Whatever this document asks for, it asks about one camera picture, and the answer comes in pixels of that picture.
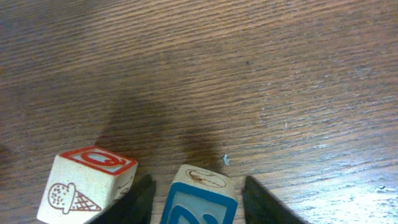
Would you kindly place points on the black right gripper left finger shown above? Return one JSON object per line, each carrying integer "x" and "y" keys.
{"x": 133, "y": 208}

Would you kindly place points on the blue number five block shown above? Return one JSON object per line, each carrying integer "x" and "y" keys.
{"x": 83, "y": 182}

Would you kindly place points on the baseball picture blue block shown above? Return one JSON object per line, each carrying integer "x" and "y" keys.
{"x": 198, "y": 196}

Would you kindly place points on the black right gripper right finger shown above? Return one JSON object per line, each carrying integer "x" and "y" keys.
{"x": 262, "y": 207}

